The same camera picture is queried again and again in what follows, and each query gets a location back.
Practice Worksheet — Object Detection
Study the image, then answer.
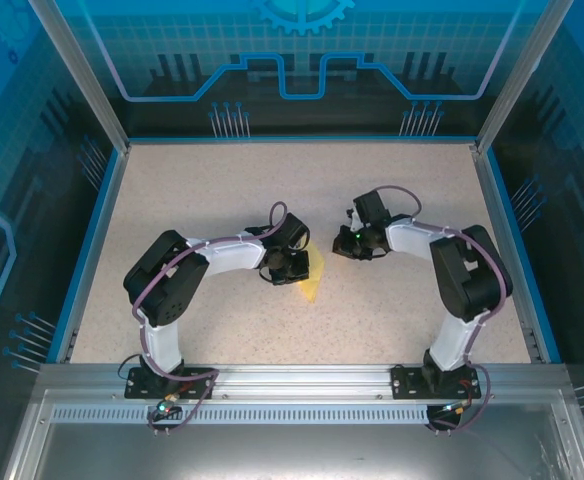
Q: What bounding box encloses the aluminium mounting rail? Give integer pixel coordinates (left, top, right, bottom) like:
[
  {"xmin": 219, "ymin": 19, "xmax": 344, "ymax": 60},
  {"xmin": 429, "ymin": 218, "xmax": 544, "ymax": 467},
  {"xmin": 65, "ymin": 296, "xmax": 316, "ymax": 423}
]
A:
[{"xmin": 35, "ymin": 363, "xmax": 572, "ymax": 404}]

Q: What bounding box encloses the yellow cloth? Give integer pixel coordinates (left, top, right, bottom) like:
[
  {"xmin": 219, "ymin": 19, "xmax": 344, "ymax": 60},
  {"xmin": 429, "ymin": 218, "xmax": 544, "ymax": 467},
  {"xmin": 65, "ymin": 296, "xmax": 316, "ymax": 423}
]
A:
[{"xmin": 296, "ymin": 246, "xmax": 329, "ymax": 304}]

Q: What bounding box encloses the slotted grey cable duct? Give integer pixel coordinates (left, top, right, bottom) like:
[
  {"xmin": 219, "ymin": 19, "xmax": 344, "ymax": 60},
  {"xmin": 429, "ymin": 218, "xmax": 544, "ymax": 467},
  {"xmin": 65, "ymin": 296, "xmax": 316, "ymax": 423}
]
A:
[{"xmin": 51, "ymin": 405, "xmax": 443, "ymax": 426}]

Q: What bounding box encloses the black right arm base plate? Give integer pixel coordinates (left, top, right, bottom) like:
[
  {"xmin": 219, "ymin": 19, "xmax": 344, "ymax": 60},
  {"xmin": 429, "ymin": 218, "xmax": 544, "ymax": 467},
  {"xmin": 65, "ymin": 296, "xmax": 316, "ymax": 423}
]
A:
[{"xmin": 390, "ymin": 363, "xmax": 483, "ymax": 401}]

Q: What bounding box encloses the blue printed enclosure panel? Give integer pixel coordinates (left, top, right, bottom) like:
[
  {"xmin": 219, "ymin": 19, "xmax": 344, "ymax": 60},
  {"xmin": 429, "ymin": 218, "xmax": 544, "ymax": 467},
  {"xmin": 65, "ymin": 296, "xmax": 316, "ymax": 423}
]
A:
[
  {"xmin": 0, "ymin": 0, "xmax": 126, "ymax": 480},
  {"xmin": 476, "ymin": 0, "xmax": 584, "ymax": 480}
]

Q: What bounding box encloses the left arm cable connector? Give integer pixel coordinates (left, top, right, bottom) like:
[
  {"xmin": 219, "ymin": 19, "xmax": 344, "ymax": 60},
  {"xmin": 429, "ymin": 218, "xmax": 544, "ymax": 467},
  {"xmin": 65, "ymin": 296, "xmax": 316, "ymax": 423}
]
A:
[{"xmin": 154, "ymin": 392, "xmax": 181, "ymax": 416}]

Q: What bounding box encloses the aluminium side rail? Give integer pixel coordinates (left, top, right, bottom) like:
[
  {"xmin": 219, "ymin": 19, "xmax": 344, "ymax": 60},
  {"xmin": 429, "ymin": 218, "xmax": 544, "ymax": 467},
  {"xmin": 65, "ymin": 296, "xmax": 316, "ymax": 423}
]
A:
[{"xmin": 471, "ymin": 144, "xmax": 546, "ymax": 364}]

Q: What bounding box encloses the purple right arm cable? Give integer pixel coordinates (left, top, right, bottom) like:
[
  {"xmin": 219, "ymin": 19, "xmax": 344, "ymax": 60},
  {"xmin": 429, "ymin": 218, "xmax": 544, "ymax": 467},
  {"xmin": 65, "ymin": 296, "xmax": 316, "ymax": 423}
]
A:
[{"xmin": 374, "ymin": 185, "xmax": 516, "ymax": 434}]

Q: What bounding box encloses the aluminium frame post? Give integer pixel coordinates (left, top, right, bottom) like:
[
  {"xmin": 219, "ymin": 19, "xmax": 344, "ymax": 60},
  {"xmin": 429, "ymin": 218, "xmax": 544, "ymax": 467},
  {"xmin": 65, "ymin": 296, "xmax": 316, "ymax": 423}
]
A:
[
  {"xmin": 26, "ymin": 0, "xmax": 133, "ymax": 154},
  {"xmin": 473, "ymin": 0, "xmax": 573, "ymax": 154}
]

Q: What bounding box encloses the right arm cable connector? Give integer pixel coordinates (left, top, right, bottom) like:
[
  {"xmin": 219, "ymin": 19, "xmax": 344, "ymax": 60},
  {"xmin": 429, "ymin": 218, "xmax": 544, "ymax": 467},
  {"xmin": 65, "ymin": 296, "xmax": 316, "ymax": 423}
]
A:
[{"xmin": 439, "ymin": 399, "xmax": 476, "ymax": 416}]

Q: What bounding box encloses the steel sheet tray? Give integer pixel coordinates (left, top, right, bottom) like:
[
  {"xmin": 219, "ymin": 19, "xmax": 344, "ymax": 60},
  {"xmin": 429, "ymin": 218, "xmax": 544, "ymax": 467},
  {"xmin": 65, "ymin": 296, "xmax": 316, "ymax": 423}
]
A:
[{"xmin": 1, "ymin": 388, "xmax": 584, "ymax": 480}]

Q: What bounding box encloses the blue gear print panel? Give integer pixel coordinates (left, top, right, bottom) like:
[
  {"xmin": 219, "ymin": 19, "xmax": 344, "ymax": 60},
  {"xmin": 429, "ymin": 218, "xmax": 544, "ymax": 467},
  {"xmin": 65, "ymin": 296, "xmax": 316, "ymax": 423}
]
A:
[{"xmin": 66, "ymin": 0, "xmax": 543, "ymax": 139}]

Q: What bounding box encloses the blue table edge strip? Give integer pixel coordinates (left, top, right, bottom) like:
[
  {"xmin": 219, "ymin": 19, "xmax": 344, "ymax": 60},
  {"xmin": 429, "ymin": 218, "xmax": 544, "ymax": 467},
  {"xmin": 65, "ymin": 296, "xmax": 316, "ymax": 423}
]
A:
[
  {"xmin": 126, "ymin": 133, "xmax": 478, "ymax": 146},
  {"xmin": 45, "ymin": 147, "xmax": 132, "ymax": 365},
  {"xmin": 484, "ymin": 147, "xmax": 564, "ymax": 365}
]

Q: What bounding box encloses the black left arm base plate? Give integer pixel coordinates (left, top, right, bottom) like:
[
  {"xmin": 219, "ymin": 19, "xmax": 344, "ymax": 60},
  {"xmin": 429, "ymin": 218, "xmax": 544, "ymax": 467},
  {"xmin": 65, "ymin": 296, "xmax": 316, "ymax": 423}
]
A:
[{"xmin": 124, "ymin": 366, "xmax": 218, "ymax": 401}]

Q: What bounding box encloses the arm cable connector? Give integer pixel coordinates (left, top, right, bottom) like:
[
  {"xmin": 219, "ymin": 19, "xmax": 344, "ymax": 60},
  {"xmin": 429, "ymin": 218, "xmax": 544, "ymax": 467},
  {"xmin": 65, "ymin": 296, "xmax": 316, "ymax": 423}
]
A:
[
  {"xmin": 439, "ymin": 399, "xmax": 476, "ymax": 416},
  {"xmin": 154, "ymin": 392, "xmax": 181, "ymax": 416}
]

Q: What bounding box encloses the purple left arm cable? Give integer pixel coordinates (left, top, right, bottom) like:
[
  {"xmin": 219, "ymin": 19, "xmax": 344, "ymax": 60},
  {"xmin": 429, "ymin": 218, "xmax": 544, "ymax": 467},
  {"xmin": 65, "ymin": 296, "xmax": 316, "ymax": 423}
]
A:
[{"xmin": 130, "ymin": 201, "xmax": 289, "ymax": 437}]

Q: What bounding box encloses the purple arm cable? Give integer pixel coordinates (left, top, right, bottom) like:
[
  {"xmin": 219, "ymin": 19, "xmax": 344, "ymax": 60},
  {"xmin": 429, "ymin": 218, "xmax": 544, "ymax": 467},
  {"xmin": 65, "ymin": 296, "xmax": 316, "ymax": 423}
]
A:
[
  {"xmin": 130, "ymin": 201, "xmax": 289, "ymax": 437},
  {"xmin": 374, "ymin": 185, "xmax": 516, "ymax": 434}
]

